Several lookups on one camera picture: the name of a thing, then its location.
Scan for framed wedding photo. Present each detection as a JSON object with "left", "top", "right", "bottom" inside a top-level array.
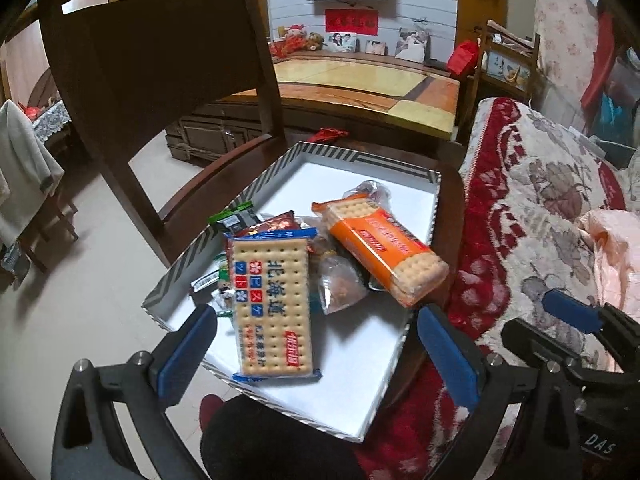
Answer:
[{"left": 394, "top": 27, "right": 431, "bottom": 64}]

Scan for chevron patterned white tray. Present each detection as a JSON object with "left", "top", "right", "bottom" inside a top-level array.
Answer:
[{"left": 141, "top": 141, "right": 443, "bottom": 444}]

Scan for clear bag of brown snacks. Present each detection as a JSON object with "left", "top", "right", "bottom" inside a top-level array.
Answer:
[{"left": 309, "top": 250, "right": 368, "bottom": 315}]

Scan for red banner on wall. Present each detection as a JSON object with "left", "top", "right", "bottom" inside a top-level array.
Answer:
[{"left": 324, "top": 8, "right": 378, "bottom": 36}]

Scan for red tassel ornament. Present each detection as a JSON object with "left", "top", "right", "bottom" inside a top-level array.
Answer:
[{"left": 308, "top": 128, "right": 349, "bottom": 144}]

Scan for red foil snack packet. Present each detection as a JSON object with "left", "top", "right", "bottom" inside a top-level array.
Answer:
[{"left": 235, "top": 210, "right": 299, "bottom": 237}]

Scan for dark wooden chair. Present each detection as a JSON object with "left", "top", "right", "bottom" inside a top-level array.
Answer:
[{"left": 37, "top": 0, "right": 467, "bottom": 411}]

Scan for orange cracker pack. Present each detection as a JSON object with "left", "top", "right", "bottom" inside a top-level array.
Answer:
[{"left": 311, "top": 193, "right": 449, "bottom": 308}]

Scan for plush toy figures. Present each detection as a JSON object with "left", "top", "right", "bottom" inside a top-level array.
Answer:
[{"left": 269, "top": 24, "right": 323, "bottom": 58}]

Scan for grey green snack packet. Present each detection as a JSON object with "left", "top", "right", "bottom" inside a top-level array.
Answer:
[{"left": 207, "top": 202, "right": 262, "bottom": 234}]

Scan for white barcode snack packet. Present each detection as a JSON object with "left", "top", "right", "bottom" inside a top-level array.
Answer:
[{"left": 189, "top": 254, "right": 234, "bottom": 311}]

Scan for clear bag of plums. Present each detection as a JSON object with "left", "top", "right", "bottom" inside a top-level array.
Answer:
[{"left": 343, "top": 180, "right": 390, "bottom": 210}]

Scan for red floral blanket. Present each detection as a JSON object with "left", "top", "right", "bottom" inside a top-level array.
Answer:
[{"left": 349, "top": 96, "right": 640, "bottom": 480}]

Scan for pink plastic bag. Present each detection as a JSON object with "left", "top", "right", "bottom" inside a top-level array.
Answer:
[{"left": 575, "top": 209, "right": 639, "bottom": 321}]

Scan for blue cracker pack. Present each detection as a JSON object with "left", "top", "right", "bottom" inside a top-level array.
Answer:
[{"left": 228, "top": 228, "right": 321, "bottom": 382}]

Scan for wooden shelf rack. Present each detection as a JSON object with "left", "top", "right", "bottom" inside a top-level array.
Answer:
[{"left": 472, "top": 20, "right": 540, "bottom": 103}]

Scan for red gift bag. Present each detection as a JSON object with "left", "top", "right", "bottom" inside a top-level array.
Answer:
[{"left": 447, "top": 40, "right": 480, "bottom": 79}]

